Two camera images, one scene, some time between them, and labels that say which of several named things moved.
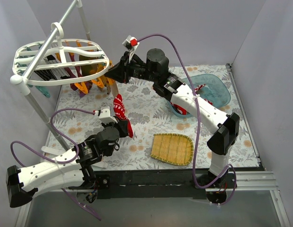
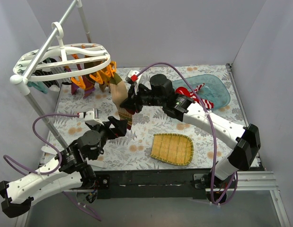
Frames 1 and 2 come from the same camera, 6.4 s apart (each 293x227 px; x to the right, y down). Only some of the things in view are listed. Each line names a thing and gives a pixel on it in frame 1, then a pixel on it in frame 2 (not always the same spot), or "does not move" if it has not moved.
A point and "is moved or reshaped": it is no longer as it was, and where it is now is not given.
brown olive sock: [88, 66] to [119, 91]
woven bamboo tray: [174, 149] does not move
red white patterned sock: [119, 108] is moved or reshaped
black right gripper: [124, 68] to [133, 100]
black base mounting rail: [154, 185] does not move
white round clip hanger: [66, 60] is moved or reshaped
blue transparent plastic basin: [215, 91] does not move
